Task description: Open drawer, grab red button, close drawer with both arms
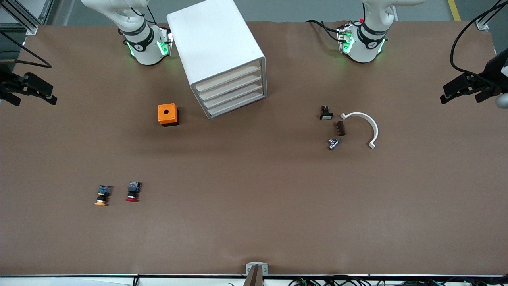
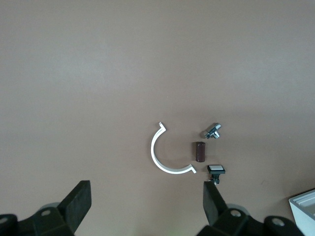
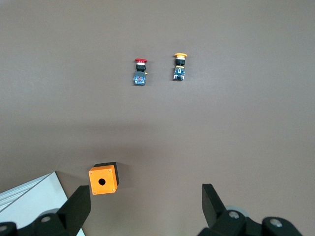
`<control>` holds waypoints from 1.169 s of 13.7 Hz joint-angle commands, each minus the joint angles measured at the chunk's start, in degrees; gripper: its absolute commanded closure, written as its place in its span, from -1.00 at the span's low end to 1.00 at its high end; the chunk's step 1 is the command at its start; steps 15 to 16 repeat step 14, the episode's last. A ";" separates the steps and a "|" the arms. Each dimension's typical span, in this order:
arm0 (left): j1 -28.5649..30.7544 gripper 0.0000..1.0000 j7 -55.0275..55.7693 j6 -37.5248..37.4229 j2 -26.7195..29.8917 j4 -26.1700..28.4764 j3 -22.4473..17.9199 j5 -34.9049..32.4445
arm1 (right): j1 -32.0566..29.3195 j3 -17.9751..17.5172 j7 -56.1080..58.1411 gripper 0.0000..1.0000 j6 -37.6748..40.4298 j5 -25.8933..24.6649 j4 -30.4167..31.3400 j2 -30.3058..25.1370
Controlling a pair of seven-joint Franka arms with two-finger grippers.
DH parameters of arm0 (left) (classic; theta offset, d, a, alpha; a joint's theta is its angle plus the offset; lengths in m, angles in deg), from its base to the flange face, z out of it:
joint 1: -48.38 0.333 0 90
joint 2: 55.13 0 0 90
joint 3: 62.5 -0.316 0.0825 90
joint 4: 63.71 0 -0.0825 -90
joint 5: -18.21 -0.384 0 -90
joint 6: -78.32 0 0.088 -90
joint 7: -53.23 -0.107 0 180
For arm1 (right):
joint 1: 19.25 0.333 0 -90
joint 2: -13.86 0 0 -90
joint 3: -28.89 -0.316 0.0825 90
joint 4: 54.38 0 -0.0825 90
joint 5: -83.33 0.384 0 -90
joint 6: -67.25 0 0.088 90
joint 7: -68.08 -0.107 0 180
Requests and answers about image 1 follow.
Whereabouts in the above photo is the white curved plastic clamp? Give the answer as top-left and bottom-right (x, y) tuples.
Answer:
(340, 112), (379, 149)

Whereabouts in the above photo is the red mushroom push button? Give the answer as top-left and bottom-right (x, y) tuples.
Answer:
(126, 182), (141, 202)

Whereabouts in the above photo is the grey metal bracket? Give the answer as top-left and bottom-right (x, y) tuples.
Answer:
(246, 262), (269, 276)

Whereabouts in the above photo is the orange mushroom push button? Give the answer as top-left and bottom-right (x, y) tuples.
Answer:
(94, 185), (113, 206)

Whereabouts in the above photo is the orange box with hole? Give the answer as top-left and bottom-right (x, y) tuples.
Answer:
(158, 103), (179, 127)

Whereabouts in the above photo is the black arm base cable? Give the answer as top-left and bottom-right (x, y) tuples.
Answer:
(306, 19), (343, 42)

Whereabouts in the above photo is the aluminium frame bar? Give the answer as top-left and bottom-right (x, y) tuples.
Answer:
(475, 0), (508, 31)
(39, 0), (54, 25)
(0, 0), (39, 35)

